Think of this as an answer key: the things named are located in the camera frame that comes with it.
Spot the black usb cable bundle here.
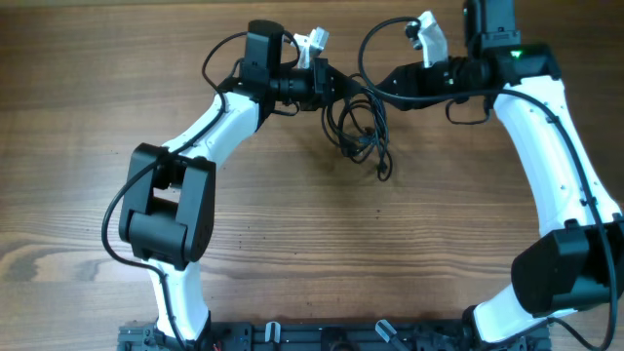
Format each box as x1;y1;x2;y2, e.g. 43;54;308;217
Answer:
320;72;394;183

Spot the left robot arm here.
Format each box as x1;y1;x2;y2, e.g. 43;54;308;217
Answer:
117;19;361;350

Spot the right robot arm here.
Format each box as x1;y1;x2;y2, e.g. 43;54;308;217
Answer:
373;1;623;350

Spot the right black camera cable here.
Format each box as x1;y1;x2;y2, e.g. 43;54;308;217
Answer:
358;17;620;351

